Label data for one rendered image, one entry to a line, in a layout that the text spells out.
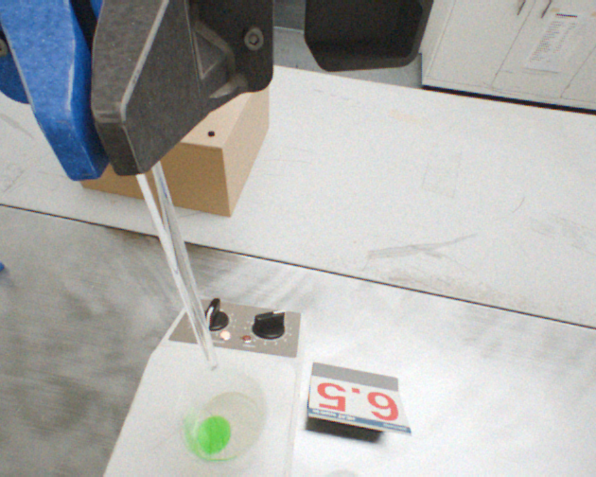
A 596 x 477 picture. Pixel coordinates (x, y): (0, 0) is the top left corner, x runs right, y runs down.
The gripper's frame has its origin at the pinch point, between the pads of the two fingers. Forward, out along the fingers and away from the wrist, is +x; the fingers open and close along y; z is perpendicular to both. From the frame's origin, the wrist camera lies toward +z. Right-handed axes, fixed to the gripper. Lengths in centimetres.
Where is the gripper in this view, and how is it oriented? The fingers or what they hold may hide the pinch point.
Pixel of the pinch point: (112, 39)
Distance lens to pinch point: 8.8
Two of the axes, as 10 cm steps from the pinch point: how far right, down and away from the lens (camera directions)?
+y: 9.7, -1.5, 1.9
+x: 2.3, 7.5, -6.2
